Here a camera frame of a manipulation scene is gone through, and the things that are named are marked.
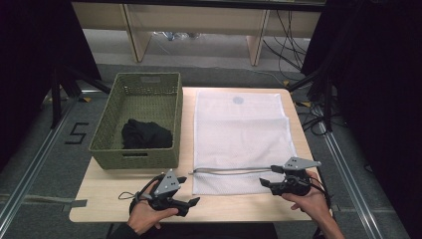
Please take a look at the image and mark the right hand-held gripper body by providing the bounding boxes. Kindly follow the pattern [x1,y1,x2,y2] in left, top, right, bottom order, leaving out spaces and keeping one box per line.
[270,156,322,197]

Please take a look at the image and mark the person's dark lap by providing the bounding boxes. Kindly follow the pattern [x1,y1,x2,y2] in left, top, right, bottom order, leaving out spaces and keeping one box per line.
[140,222,279,239]

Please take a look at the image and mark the person's left hand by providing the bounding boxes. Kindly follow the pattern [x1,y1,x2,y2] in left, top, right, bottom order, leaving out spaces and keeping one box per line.
[127,181,179,236]

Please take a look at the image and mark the white mesh laundry bag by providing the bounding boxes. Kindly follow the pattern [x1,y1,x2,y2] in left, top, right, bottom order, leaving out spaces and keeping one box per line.
[188,90,298,196]

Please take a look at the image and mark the black cloth garment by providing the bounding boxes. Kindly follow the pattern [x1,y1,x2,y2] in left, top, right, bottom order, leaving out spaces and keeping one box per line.
[120,119,174,150]

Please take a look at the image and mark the clear plastic bag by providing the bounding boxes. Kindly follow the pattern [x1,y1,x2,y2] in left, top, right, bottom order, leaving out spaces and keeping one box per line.
[153,31,201,42]

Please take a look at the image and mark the left hand-held gripper cable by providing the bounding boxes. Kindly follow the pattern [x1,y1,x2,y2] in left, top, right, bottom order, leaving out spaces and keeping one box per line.
[117,173,166,214]

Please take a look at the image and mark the black metal stand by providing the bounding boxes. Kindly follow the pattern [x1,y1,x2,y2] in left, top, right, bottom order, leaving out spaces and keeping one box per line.
[287,66,336,133]
[49,64,112,129]

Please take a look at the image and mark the hand-held gripper cable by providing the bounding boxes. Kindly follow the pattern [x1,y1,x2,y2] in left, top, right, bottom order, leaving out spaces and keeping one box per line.
[117,173,166,214]
[310,177,333,218]

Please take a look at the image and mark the dark curtain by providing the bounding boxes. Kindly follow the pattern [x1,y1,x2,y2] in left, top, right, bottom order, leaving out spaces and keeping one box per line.
[301,0,422,238]
[0,0,102,168]

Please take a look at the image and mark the hanging black cables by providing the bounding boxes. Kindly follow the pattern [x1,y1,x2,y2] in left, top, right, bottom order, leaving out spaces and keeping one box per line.
[262,9,308,73]

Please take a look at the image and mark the green woven basket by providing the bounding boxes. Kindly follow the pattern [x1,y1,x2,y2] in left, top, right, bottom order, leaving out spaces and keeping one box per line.
[88,72,184,171]

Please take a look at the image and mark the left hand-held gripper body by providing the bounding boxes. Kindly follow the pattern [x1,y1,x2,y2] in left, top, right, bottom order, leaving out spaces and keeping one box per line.
[147,168,183,212]

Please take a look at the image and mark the grey floor tape strip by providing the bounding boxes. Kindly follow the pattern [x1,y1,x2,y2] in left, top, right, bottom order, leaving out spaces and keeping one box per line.
[0,193,89,209]

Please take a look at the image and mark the right hand-held gripper cable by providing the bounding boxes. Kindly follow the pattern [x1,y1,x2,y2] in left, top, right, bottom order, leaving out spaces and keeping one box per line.
[310,177,333,218]

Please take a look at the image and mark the black floor cables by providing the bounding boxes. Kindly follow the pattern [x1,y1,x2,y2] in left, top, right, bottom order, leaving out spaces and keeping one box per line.
[296,99,346,137]

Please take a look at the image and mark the light wooden desk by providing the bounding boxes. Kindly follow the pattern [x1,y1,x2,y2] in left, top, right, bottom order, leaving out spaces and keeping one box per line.
[71,1,323,67]

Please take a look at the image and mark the person's right hand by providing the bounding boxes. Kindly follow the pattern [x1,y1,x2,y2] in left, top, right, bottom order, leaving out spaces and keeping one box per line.
[282,170,332,227]

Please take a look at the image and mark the metal floor rail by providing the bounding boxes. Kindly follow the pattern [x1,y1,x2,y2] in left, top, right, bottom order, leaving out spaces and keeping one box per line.
[0,98,83,230]
[316,120,386,239]

